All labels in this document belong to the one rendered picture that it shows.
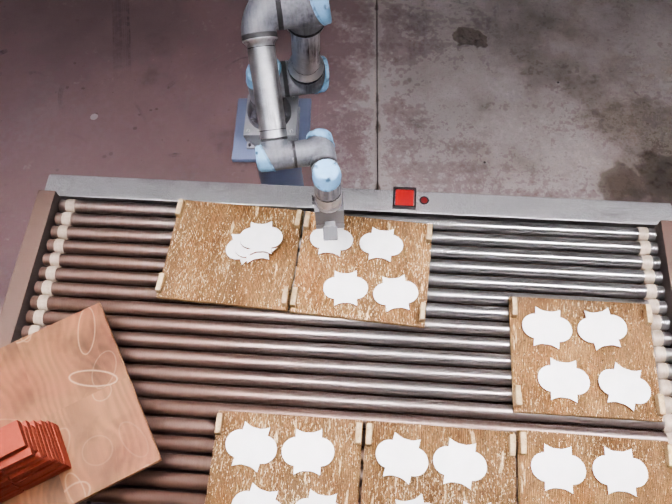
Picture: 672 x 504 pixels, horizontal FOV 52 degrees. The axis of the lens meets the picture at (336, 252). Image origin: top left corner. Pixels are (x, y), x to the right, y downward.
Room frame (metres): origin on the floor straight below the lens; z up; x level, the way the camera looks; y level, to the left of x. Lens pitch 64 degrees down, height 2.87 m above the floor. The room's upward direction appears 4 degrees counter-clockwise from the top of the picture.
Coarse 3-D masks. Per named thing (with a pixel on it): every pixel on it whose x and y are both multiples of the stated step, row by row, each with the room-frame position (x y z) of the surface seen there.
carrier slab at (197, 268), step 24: (192, 216) 1.12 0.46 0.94; (216, 216) 1.12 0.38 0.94; (240, 216) 1.11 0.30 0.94; (264, 216) 1.10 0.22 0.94; (288, 216) 1.10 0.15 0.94; (192, 240) 1.03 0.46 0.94; (216, 240) 1.03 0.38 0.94; (288, 240) 1.01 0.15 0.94; (168, 264) 0.95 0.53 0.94; (192, 264) 0.95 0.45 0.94; (216, 264) 0.94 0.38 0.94; (240, 264) 0.94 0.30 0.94; (264, 264) 0.93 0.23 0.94; (288, 264) 0.93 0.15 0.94; (168, 288) 0.87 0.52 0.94; (192, 288) 0.87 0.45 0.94; (216, 288) 0.86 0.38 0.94; (240, 288) 0.85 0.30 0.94; (264, 288) 0.85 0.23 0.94
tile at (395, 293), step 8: (384, 280) 0.85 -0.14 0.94; (392, 280) 0.84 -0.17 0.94; (400, 280) 0.84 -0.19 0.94; (376, 288) 0.82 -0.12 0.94; (384, 288) 0.82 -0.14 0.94; (392, 288) 0.82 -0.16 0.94; (400, 288) 0.82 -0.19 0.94; (408, 288) 0.81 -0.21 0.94; (416, 288) 0.81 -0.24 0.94; (376, 296) 0.79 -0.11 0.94; (384, 296) 0.79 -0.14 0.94; (392, 296) 0.79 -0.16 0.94; (400, 296) 0.79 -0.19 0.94; (408, 296) 0.79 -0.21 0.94; (416, 296) 0.79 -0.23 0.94; (384, 304) 0.77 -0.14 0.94; (392, 304) 0.77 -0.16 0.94; (400, 304) 0.76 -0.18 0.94; (408, 304) 0.76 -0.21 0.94
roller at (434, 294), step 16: (48, 272) 0.96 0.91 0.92; (64, 272) 0.96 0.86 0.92; (80, 272) 0.95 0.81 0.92; (96, 272) 0.95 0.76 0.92; (112, 272) 0.95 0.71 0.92; (128, 272) 0.94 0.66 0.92; (144, 272) 0.94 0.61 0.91; (432, 288) 0.82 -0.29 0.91; (496, 304) 0.76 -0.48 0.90; (656, 304) 0.72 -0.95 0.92
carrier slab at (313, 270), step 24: (312, 216) 1.09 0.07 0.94; (408, 240) 0.98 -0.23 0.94; (312, 264) 0.92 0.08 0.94; (336, 264) 0.91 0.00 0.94; (360, 264) 0.91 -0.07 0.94; (384, 264) 0.90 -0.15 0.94; (408, 264) 0.90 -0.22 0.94; (312, 288) 0.84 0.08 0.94; (312, 312) 0.76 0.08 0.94; (336, 312) 0.75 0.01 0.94; (360, 312) 0.75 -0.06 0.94; (384, 312) 0.74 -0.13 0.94; (408, 312) 0.74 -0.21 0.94
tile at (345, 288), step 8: (336, 272) 0.88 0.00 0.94; (352, 272) 0.88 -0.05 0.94; (328, 280) 0.86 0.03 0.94; (336, 280) 0.86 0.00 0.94; (344, 280) 0.85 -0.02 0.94; (352, 280) 0.85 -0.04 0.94; (360, 280) 0.85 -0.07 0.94; (328, 288) 0.83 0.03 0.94; (336, 288) 0.83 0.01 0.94; (344, 288) 0.83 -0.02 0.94; (352, 288) 0.83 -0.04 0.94; (360, 288) 0.82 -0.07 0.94; (328, 296) 0.81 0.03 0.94; (336, 296) 0.80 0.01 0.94; (344, 296) 0.80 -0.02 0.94; (352, 296) 0.80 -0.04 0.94; (360, 296) 0.80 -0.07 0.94; (336, 304) 0.78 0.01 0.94; (352, 304) 0.78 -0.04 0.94
